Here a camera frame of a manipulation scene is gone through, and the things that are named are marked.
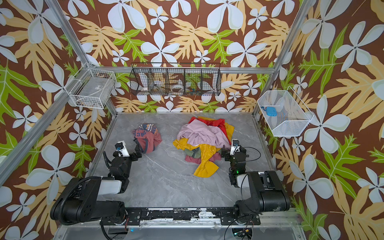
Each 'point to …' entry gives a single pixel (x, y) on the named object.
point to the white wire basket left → (92, 88)
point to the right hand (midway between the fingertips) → (231, 145)
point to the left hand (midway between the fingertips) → (128, 143)
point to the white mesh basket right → (283, 112)
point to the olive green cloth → (196, 153)
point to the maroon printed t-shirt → (148, 137)
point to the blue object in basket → (270, 111)
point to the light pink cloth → (198, 132)
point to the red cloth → (219, 123)
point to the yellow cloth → (208, 167)
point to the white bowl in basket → (177, 88)
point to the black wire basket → (177, 79)
